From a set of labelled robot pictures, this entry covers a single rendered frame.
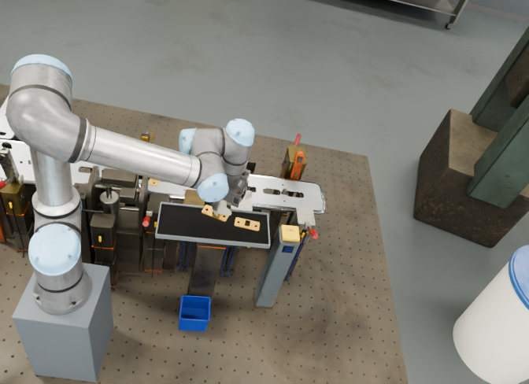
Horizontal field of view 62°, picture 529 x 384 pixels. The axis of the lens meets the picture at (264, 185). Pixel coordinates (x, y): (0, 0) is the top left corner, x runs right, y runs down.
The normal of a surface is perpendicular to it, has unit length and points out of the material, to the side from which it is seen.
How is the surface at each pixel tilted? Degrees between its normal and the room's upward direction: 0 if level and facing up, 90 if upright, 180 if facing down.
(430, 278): 0
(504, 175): 89
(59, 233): 7
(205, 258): 90
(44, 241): 7
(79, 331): 90
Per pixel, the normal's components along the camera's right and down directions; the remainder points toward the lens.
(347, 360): 0.21, -0.68
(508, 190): -0.31, 0.62
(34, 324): -0.04, 0.71
